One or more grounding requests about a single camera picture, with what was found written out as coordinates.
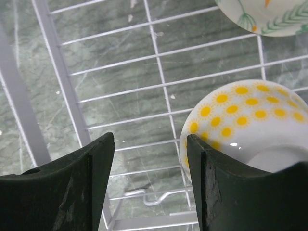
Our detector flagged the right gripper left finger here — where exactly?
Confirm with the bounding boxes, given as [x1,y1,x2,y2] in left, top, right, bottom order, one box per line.
[0,132,115,231]

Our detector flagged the blue yellow patterned bowl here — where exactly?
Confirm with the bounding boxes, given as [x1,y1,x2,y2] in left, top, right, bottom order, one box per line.
[180,79,308,177]

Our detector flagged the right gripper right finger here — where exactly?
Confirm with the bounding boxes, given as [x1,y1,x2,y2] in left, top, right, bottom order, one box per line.
[187,134,308,231]

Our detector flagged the white wire dish rack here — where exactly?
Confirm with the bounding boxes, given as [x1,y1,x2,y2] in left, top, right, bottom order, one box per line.
[0,0,308,231]

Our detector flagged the orange flower bowl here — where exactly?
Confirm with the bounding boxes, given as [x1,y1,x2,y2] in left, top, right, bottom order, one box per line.
[215,0,308,37]

